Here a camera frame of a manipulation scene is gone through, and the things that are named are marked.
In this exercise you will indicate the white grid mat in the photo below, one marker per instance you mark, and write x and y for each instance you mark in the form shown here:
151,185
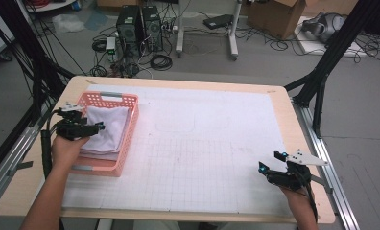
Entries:
194,143

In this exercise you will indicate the small white box green light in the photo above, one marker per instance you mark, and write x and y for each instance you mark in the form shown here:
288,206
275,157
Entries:
110,48

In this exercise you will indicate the black metal frame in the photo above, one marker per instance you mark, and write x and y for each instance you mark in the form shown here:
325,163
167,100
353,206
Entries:
335,48
37,64

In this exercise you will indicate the black computer tower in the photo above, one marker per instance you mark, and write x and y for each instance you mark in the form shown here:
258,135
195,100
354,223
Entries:
152,28
129,32

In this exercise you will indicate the pink plastic basket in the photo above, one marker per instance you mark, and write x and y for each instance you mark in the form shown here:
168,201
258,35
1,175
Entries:
130,127

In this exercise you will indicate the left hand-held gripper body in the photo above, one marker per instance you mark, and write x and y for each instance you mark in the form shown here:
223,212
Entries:
71,129

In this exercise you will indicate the brown cardboard box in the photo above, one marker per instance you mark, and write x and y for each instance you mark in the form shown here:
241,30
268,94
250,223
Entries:
274,19

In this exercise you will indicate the grey and black headset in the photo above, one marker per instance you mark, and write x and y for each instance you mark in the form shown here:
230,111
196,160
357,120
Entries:
322,27

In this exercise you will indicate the aluminium rail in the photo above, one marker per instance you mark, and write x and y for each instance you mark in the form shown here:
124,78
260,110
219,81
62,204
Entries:
343,204
21,145

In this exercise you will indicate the white floor board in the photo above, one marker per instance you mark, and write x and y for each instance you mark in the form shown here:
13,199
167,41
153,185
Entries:
309,46

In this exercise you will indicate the person's left hand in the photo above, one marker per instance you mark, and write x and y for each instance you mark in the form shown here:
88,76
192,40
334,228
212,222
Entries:
65,153

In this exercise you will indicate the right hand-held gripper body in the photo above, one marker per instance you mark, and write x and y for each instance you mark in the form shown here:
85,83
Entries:
290,179

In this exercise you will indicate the flat black device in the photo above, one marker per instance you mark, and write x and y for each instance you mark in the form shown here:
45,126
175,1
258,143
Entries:
218,21

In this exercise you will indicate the white metal stand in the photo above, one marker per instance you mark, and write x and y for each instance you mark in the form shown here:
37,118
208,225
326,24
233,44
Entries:
232,32

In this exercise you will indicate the clear plastic bag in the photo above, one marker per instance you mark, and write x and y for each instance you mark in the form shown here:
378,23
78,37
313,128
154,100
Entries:
66,23

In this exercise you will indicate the lavender printed garment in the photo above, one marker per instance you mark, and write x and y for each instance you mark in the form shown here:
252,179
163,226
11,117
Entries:
111,137

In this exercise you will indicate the person's right hand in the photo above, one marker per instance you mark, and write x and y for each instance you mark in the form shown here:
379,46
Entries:
300,199

